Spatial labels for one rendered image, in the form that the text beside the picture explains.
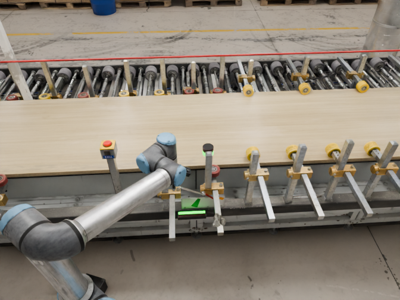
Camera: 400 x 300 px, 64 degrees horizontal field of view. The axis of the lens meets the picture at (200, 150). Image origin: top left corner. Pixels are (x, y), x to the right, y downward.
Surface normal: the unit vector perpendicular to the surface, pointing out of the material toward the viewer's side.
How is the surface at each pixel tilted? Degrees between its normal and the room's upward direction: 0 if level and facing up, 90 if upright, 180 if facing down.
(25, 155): 0
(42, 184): 90
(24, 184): 90
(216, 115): 0
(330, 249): 0
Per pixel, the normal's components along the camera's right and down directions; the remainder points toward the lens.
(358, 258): 0.00, -0.74
